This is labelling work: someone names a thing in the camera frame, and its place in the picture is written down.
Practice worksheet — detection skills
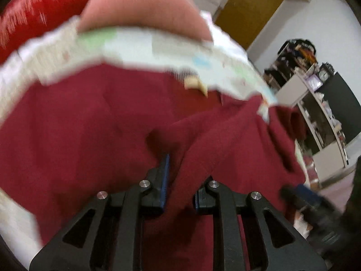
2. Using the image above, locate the dark red sweater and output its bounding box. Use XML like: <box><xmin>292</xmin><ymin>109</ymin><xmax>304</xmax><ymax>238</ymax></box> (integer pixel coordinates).
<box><xmin>1</xmin><ymin>64</ymin><xmax>305</xmax><ymax>270</ymax></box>

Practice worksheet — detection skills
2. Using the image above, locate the white shelf unit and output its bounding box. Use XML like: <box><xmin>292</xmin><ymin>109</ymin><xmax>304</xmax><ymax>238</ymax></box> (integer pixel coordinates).
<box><xmin>276</xmin><ymin>75</ymin><xmax>349</xmax><ymax>187</ymax></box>

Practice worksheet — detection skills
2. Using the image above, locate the black table clock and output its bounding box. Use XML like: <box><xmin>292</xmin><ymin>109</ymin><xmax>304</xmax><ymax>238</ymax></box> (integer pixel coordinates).
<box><xmin>318</xmin><ymin>62</ymin><xmax>335</xmax><ymax>83</ymax></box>

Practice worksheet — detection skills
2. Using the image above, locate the cluttered shoe rack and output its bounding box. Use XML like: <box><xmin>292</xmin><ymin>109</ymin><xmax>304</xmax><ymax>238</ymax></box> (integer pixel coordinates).
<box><xmin>262</xmin><ymin>39</ymin><xmax>319</xmax><ymax>93</ymax></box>

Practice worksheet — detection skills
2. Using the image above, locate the white blanket sheet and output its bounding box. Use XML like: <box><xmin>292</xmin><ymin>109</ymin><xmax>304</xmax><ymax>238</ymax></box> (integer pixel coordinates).
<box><xmin>0</xmin><ymin>11</ymin><xmax>250</xmax><ymax>270</ymax></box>

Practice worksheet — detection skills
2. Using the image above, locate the heart patterned bedspread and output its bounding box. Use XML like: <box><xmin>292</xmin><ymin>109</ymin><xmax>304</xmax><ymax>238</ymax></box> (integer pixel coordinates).
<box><xmin>1</xmin><ymin>16</ymin><xmax>278</xmax><ymax>119</ymax></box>

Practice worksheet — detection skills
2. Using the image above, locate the brown wooden door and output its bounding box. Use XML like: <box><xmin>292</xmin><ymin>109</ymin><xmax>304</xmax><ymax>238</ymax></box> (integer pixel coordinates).
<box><xmin>215</xmin><ymin>0</ymin><xmax>284</xmax><ymax>50</ymax></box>

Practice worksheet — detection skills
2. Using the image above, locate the red floral quilt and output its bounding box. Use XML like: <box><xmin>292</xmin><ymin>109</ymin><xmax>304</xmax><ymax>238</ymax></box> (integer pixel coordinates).
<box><xmin>1</xmin><ymin>0</ymin><xmax>89</xmax><ymax>63</ymax></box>

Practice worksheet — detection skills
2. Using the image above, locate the pink corduroy pillow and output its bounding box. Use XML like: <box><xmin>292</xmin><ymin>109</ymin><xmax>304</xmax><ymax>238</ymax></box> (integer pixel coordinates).
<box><xmin>78</xmin><ymin>0</ymin><xmax>213</xmax><ymax>42</ymax></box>

